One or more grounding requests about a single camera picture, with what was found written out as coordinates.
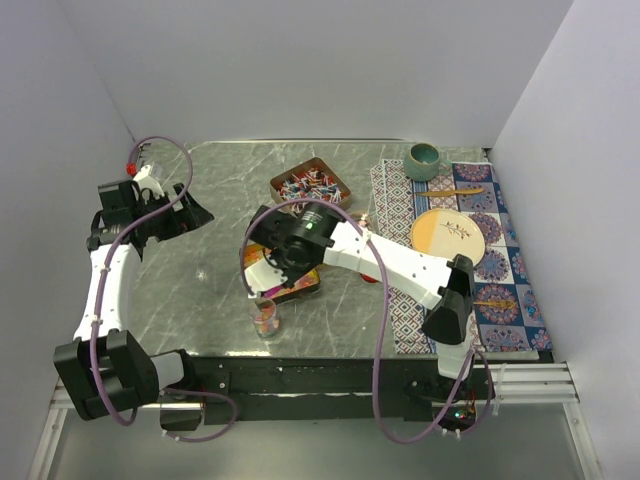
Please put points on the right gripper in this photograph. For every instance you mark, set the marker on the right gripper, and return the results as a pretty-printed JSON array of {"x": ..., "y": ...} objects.
[{"x": 276, "y": 257}]

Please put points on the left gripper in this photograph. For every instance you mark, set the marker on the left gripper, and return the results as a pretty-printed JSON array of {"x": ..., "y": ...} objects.
[{"x": 190, "y": 217}]

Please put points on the glass jar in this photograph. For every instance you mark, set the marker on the glass jar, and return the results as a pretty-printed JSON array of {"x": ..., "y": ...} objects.
[{"x": 264, "y": 317}]

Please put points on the lollipop tin box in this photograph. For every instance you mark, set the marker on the lollipop tin box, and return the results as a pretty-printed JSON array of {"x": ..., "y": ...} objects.
[{"x": 311, "y": 179}]

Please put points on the red jar lid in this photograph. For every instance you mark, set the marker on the red jar lid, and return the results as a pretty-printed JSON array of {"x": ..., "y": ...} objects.
[{"x": 368, "y": 279}]

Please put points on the purple plastic scoop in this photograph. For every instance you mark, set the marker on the purple plastic scoop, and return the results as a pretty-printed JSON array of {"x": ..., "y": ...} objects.
[{"x": 277, "y": 291}]

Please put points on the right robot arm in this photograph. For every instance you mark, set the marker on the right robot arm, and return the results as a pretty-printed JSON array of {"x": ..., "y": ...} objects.
[{"x": 323, "y": 233}]

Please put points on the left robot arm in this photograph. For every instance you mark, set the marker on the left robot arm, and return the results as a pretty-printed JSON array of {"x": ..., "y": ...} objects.
[{"x": 104, "y": 368}]

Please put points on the translucent star candy tin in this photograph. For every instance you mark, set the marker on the translucent star candy tin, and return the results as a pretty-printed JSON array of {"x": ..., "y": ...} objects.
[{"x": 307, "y": 284}]

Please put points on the yellow cream plate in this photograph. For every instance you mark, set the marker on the yellow cream plate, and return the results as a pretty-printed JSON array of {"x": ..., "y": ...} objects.
[{"x": 446, "y": 233}]

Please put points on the teal ceramic mug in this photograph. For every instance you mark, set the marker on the teal ceramic mug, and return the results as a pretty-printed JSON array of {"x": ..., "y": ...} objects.
[{"x": 424, "y": 162}]

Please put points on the gold fork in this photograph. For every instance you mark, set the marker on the gold fork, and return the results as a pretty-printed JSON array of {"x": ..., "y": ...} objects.
[{"x": 500, "y": 304}]

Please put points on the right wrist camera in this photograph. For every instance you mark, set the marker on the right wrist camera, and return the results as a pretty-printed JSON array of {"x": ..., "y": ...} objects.
[{"x": 262, "y": 277}]

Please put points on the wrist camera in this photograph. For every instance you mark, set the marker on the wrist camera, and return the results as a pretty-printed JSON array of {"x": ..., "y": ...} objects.
[
  {"x": 147, "y": 178},
  {"x": 262, "y": 277}
]

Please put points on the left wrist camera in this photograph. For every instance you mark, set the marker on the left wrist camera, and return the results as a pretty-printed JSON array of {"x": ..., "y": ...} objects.
[{"x": 147, "y": 178}]

